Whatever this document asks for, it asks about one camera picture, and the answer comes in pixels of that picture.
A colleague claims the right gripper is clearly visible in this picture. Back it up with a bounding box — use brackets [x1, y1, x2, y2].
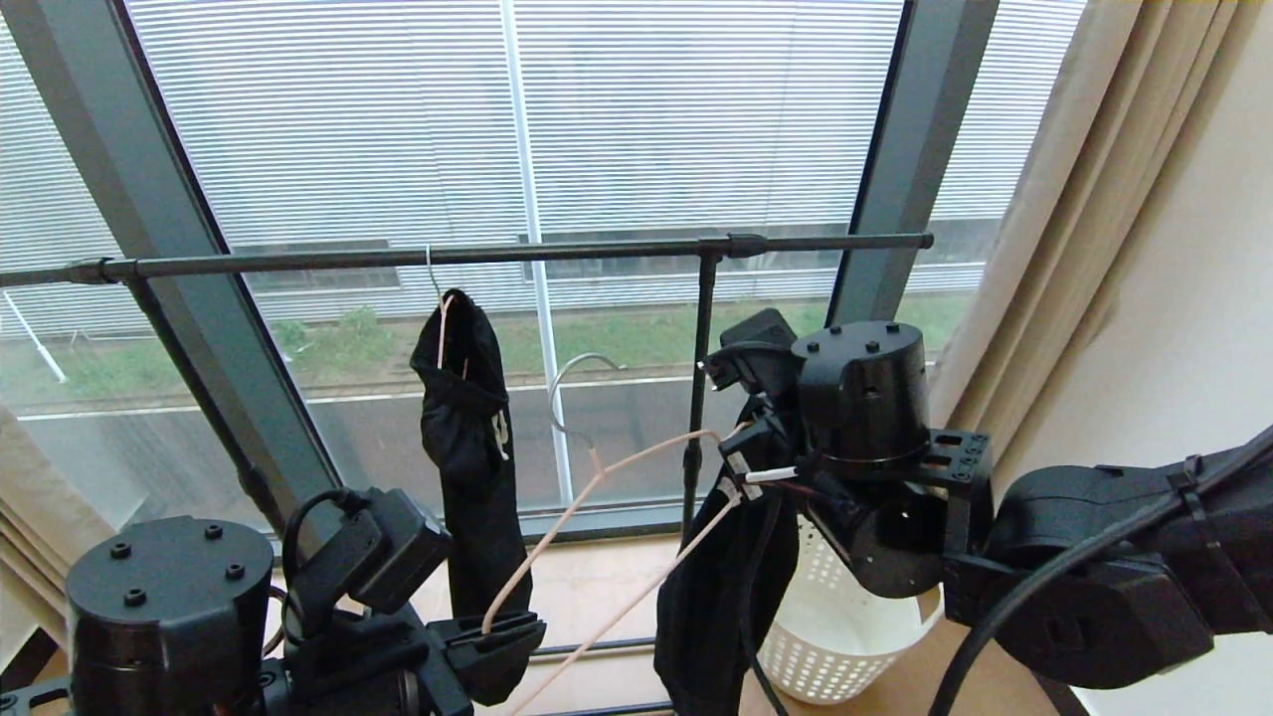
[718, 413, 956, 598]

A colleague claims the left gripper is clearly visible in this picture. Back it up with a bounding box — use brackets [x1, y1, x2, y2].
[264, 607, 546, 716]

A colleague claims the black garment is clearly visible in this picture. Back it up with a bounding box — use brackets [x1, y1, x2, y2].
[653, 398, 802, 716]

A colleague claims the white laundry basket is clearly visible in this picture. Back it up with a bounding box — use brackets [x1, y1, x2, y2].
[756, 512, 944, 705]

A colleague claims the black clothes rack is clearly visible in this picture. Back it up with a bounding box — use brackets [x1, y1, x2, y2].
[0, 234, 936, 716]

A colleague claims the beige curtain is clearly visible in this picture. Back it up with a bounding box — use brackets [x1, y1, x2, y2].
[930, 0, 1264, 468]
[0, 403, 120, 677]

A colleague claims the window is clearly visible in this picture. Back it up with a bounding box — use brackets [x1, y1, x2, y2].
[0, 0, 1090, 543]

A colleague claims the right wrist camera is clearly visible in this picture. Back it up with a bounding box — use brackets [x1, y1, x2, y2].
[701, 308, 802, 399]

